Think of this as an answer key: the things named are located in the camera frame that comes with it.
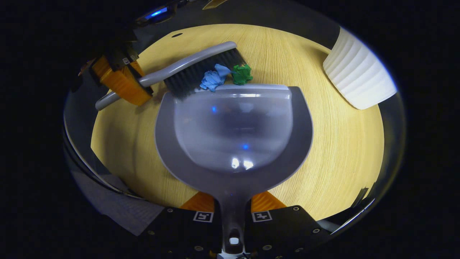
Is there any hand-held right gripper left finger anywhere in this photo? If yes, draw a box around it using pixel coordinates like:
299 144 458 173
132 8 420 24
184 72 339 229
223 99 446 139
138 191 220 259

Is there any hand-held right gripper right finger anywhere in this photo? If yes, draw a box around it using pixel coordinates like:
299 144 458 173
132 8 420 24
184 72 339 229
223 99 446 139
246 191 331 259

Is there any small grey broom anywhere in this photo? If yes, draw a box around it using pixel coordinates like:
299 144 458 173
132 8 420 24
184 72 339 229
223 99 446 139
95 41 248 111

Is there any blue paper trash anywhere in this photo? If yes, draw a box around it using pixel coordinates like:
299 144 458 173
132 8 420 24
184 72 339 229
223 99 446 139
199 64 236 92

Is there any green paper trash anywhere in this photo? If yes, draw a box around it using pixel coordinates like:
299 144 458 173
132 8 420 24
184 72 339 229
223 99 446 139
232 64 254 86

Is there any grey plastic dustpan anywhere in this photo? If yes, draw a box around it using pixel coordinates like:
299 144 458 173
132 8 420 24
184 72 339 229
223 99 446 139
155 84 314 255

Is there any white ribbed garbage bin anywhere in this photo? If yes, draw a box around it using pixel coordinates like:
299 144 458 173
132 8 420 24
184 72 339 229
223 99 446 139
323 27 397 110

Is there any wooden desktop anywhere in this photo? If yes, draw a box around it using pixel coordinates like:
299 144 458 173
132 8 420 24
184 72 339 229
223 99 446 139
90 23 385 222

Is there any white printed board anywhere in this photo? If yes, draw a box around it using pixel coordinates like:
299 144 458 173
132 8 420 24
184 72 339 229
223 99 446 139
331 198 376 235

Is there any black desk edge clip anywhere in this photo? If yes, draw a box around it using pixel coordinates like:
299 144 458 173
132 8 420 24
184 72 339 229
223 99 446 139
352 187 369 208

